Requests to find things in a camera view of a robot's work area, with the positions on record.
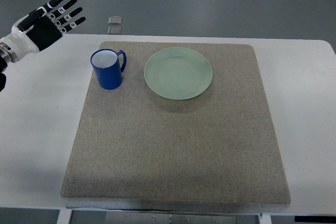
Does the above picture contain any metal table frame bar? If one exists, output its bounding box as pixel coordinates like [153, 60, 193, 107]
[104, 212, 237, 224]

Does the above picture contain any beige felt mat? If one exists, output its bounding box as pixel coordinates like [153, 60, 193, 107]
[61, 41, 290, 207]

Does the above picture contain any floor outlet cover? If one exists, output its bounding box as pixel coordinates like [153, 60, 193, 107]
[108, 16, 122, 25]
[107, 26, 122, 35]

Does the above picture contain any lower floor outlet cover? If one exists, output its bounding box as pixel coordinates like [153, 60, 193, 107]
[107, 26, 122, 35]

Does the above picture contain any light green plate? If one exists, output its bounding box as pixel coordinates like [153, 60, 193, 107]
[144, 47, 213, 100]

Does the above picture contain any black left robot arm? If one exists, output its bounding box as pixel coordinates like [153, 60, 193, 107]
[0, 57, 7, 91]

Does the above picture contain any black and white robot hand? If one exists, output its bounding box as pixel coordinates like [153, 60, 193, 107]
[1, 0, 86, 71]

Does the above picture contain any blue enamel mug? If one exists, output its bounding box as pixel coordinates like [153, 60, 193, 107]
[90, 49, 127, 90]

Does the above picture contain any upper floor outlet cover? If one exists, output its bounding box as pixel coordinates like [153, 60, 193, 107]
[108, 16, 122, 25]

